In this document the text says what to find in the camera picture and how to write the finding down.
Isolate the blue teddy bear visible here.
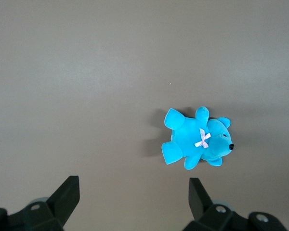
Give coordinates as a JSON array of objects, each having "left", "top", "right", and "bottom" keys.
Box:
[{"left": 160, "top": 106, "right": 236, "bottom": 171}]

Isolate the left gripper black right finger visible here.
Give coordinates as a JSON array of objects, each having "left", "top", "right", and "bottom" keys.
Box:
[{"left": 183, "top": 177, "right": 288, "bottom": 231}]

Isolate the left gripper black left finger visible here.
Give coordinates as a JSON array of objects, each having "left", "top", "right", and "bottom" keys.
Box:
[{"left": 0, "top": 175, "right": 81, "bottom": 231}]

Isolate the brown table cover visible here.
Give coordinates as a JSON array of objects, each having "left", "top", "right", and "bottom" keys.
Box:
[{"left": 0, "top": 0, "right": 289, "bottom": 231}]

